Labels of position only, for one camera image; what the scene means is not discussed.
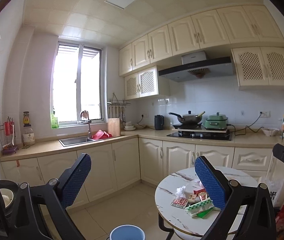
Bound black gas stove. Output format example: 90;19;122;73
167;123;232;141

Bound large clear jar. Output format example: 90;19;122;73
22;125;35;146

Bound white tissue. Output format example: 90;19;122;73
175;186;186;200

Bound stacked white bowls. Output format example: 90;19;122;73
124;121;136;131

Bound green dish soap bottle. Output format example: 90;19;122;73
51;110;59;129

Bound steel kitchen sink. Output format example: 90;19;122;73
59;136;94;147

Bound upper cream cabinets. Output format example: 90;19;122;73
119;5;284;76

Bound black electric kettle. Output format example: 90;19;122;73
154;114;164;130

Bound black power cable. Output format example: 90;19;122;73
226;112;265;137

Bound right lattice cabinet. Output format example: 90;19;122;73
231;47;284;90

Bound black range hood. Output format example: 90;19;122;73
158;51;235;82

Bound left lattice cabinet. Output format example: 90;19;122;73
124;66;170;100

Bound chrome faucet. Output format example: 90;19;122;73
80;110;92;139

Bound lower cream cabinets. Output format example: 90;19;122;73
0;135;284;207

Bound rice cooker with bowl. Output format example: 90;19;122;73
0;180;19;219

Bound green gold snack wrapper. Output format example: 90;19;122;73
188;191;208;204

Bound hanging utensil rail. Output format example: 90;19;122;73
107;93;131;122

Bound green white tissue packet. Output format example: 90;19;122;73
185;198;214;217

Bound yellow label sauce bottle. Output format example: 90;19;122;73
23;111;31;127

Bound white bowl on counter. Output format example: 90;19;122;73
262;128;280;137

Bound wire utensil rack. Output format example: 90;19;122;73
0;116;19;155

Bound black wok with lid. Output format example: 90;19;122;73
169;111;205;124

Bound green electric cooker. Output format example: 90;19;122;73
204;112;228;130

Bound wooden cutting board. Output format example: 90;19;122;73
107;118;121;137

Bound cream cabinets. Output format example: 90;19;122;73
119;5;284;76
0;135;284;207

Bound kitchen window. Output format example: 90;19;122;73
51;41;105;127

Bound round white marble table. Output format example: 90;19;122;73
155;166;257;239

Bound white plastic bag hanging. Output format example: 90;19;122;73
265;174;284;207

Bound clear pink plastic bag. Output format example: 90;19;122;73
185;179;204;194

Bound lattice cabinet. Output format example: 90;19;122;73
124;66;170;100
231;47;284;90

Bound light blue plastic bucket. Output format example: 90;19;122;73
109;224;146;240

